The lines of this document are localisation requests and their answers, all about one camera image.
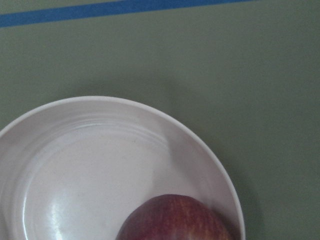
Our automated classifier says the blue tape line crosswise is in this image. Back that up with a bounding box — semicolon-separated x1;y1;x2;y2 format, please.
0;0;253;29

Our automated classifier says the pink plate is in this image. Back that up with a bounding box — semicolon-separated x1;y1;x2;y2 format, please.
0;96;246;240

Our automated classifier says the red apple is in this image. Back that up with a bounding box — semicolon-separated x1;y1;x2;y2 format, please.
116;194;233;240

